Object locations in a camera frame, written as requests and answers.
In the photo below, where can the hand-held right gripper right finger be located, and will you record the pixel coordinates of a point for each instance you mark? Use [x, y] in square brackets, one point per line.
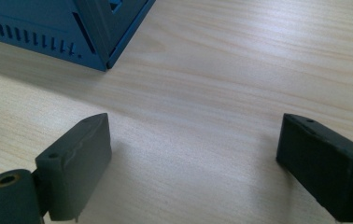
[327, 168]

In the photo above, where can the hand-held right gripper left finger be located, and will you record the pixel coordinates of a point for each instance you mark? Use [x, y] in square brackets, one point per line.
[75, 168]

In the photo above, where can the blue file rack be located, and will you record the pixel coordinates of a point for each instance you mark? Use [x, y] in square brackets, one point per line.
[40, 28]

